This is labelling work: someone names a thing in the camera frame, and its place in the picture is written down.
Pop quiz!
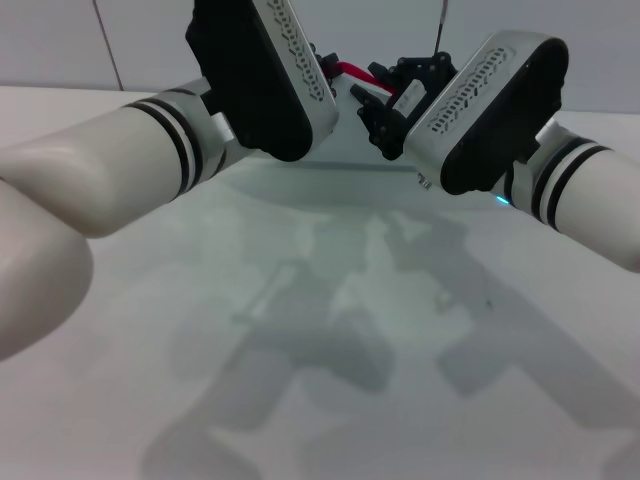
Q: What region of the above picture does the clear document bag red zip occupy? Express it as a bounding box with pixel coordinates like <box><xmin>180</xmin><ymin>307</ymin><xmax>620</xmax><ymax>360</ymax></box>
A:
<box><xmin>299</xmin><ymin>60</ymin><xmax>425</xmax><ymax>174</ymax></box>

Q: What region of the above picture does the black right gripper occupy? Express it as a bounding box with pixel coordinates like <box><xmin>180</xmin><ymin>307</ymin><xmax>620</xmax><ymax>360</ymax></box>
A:
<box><xmin>349</xmin><ymin>52</ymin><xmax>457</xmax><ymax>162</ymax></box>

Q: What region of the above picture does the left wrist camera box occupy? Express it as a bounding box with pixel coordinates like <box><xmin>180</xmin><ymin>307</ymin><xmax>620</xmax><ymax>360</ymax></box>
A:
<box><xmin>184</xmin><ymin>0</ymin><xmax>341</xmax><ymax>163</ymax></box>

